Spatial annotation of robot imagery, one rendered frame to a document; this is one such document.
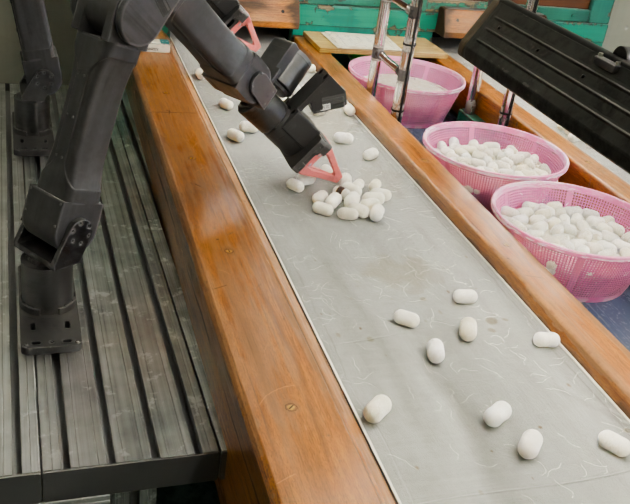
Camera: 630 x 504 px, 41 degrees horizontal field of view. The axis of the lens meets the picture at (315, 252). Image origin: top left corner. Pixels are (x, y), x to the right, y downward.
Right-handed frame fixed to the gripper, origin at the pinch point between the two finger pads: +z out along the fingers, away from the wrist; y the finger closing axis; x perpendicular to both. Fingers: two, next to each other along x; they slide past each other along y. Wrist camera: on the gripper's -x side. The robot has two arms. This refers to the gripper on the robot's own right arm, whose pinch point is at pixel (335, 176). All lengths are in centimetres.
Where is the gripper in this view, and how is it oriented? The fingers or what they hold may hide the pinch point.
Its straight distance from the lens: 136.8
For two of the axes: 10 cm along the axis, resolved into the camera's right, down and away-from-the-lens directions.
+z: 6.5, 5.5, 5.3
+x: -7.1, 6.8, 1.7
